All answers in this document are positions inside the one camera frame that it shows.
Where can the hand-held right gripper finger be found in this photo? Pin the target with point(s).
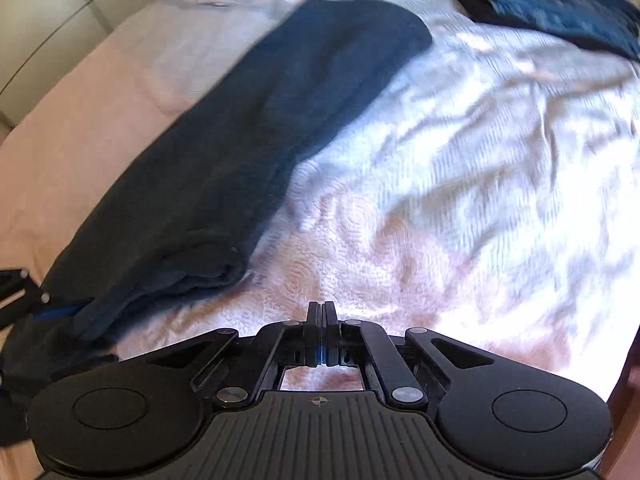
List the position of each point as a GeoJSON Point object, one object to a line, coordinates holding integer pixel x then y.
{"type": "Point", "coordinates": [316, 355]}
{"type": "Point", "coordinates": [327, 355]}

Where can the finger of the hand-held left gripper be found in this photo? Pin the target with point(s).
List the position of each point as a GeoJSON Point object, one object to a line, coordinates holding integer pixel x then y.
{"type": "Point", "coordinates": [60, 311]}

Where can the dark grey garment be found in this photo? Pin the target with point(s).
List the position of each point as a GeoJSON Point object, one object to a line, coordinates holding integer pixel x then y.
{"type": "Point", "coordinates": [250, 135]}

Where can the pile of clothes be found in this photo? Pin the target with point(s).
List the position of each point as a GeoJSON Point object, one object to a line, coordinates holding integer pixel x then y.
{"type": "Point", "coordinates": [550, 0]}

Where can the white wardrobe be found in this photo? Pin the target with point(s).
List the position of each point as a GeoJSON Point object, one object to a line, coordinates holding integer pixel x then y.
{"type": "Point", "coordinates": [50, 15]}

